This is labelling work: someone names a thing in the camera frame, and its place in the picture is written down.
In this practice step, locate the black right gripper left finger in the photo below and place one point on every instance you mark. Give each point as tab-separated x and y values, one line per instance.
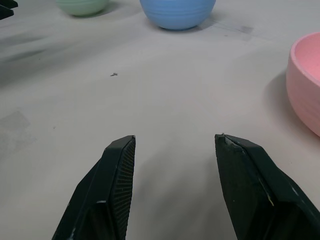
105	190

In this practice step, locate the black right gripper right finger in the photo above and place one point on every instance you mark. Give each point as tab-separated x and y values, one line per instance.
252	190

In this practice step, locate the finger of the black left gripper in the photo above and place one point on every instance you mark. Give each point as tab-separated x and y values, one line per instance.
6	10

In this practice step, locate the green ribbed bowl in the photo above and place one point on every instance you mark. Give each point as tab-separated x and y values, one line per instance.
82	6

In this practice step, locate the pink ribbed bowl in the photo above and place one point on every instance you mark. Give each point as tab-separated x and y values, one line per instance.
306	85

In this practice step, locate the blue ribbed bowl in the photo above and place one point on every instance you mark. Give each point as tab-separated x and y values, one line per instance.
177	12

